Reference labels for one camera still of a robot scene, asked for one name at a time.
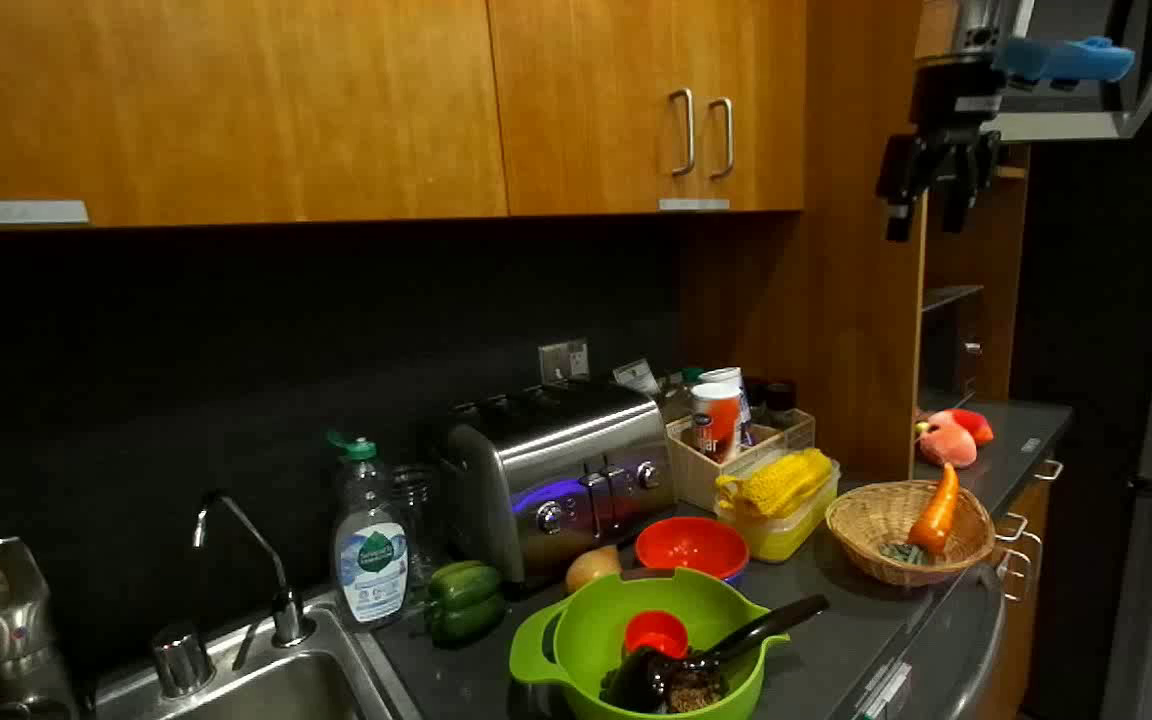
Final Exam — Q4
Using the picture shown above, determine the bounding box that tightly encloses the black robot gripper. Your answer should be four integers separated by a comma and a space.
875, 57, 1005, 242

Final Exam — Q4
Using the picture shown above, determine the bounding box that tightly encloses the robot arm with blue cover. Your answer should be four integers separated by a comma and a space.
875, 0, 1152, 242

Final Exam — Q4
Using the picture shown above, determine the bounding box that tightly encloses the pink and red plush toy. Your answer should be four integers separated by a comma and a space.
917, 408, 998, 469

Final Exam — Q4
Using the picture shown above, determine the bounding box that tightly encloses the white cup with red label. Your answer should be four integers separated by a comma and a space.
692, 367, 744, 462

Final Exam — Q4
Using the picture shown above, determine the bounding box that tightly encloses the woven wicker basket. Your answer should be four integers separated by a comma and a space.
823, 479, 998, 587

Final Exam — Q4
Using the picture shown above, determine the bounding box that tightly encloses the wooden condiment box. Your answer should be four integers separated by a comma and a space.
670, 408, 818, 506

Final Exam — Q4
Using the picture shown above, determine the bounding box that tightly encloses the yellow cloth on container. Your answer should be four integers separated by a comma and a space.
714, 446, 839, 562

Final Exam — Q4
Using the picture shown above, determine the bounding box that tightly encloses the red plastic bowl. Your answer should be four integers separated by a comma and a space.
631, 517, 747, 579

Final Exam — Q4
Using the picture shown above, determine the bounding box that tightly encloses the silver four-slot toaster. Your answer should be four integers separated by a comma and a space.
442, 382, 673, 585

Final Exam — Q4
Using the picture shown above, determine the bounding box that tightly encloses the yellow onion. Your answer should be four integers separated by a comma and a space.
564, 543, 621, 593

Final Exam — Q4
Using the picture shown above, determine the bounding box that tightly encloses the red small cup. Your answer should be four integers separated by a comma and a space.
626, 608, 688, 661

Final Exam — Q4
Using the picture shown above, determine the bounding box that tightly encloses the green mixing bowl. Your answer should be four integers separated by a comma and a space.
507, 567, 789, 720

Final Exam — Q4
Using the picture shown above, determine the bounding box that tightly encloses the black ladle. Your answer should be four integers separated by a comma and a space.
599, 596, 832, 711

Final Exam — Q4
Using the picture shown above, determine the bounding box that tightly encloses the clear glass jar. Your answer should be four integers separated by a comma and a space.
391, 462, 442, 587

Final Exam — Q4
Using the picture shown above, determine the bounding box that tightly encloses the green bell pepper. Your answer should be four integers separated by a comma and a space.
426, 560, 505, 644

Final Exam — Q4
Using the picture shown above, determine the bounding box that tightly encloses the clear dish soap bottle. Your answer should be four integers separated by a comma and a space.
327, 433, 409, 627

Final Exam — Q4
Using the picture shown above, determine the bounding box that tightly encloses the stainless steel sink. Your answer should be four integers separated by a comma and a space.
91, 596, 422, 720

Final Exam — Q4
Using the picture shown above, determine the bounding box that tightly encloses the chrome sink faucet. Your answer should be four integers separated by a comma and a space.
187, 491, 313, 668

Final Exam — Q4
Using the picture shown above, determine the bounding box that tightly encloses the right cabinet door handle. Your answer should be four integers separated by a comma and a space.
710, 94, 735, 178

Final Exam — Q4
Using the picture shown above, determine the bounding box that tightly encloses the cabinet door handle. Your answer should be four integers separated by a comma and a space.
710, 94, 735, 178
670, 84, 702, 178

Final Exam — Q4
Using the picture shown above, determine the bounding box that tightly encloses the left cabinet door handle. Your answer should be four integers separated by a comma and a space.
670, 84, 702, 178

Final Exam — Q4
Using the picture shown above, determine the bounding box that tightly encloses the drawer handle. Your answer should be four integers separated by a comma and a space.
998, 512, 1045, 549

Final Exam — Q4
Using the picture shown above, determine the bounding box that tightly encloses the wall power outlet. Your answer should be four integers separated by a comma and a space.
537, 339, 588, 386

